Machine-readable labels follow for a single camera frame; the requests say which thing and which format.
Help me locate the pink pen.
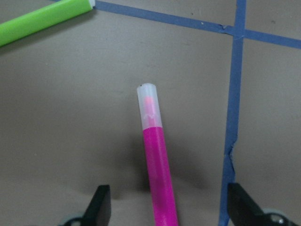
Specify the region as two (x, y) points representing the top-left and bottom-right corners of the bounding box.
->
(137, 83), (178, 226)

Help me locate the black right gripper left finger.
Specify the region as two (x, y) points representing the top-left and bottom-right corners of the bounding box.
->
(62, 185), (111, 226)

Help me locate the green pen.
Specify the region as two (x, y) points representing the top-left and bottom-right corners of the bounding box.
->
(0, 0), (96, 46)

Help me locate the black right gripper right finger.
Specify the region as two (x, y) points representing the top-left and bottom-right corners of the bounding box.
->
(227, 183), (296, 226)

